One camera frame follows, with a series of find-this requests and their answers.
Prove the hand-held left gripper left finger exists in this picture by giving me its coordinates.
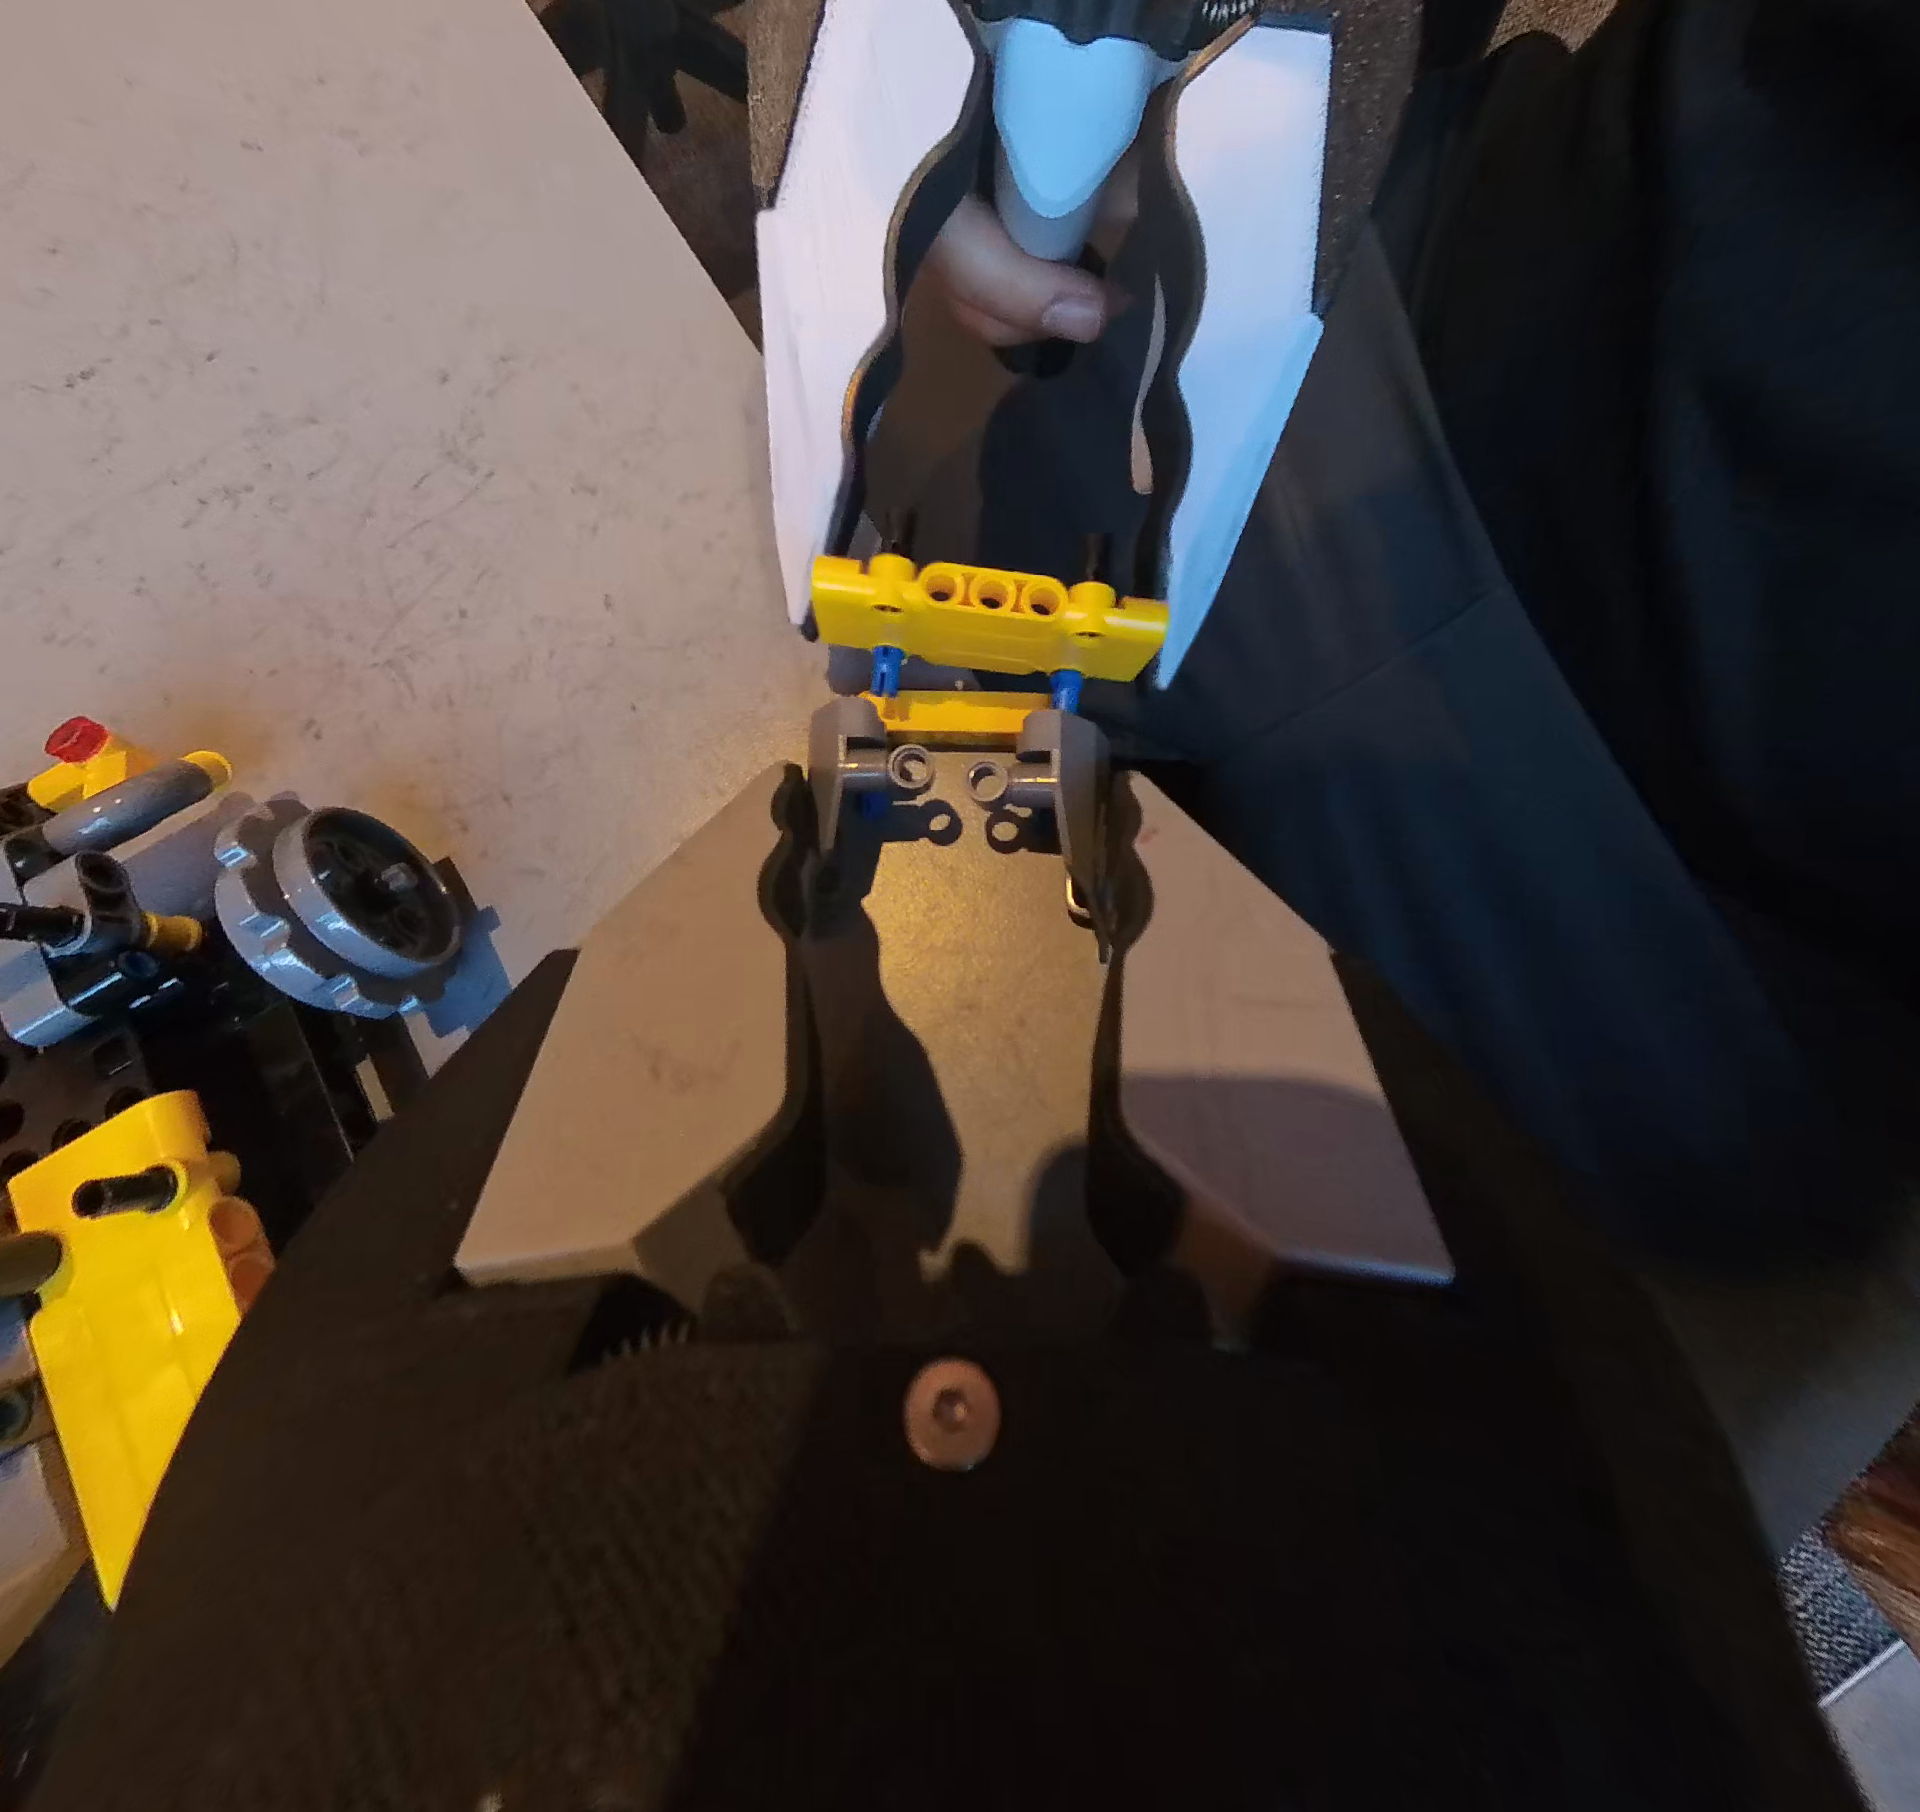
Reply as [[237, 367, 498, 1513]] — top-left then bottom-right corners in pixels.
[[450, 763, 839, 1293]]

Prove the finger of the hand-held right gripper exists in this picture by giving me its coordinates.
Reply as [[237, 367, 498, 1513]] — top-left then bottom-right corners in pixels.
[[1125, 16, 1338, 690], [752, 0, 999, 632]]

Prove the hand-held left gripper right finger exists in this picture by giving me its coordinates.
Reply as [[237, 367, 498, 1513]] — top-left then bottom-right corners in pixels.
[[1082, 768, 1460, 1341]]

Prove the grey brick bucket assembly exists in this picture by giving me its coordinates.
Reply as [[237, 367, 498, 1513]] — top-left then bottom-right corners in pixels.
[[808, 690, 1119, 958]]

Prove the yellow brick panel with pins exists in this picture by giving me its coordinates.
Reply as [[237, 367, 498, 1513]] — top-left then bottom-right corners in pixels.
[[809, 528, 1172, 712]]

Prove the grey desk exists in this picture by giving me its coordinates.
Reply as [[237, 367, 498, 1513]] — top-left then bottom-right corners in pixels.
[[0, 0, 1186, 1356]]

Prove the person's right hand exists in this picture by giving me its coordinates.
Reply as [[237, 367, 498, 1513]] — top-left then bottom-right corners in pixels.
[[917, 199, 1137, 346]]

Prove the yellow black brick vehicle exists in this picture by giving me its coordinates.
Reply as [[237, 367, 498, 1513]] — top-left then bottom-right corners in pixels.
[[0, 713, 505, 1670]]

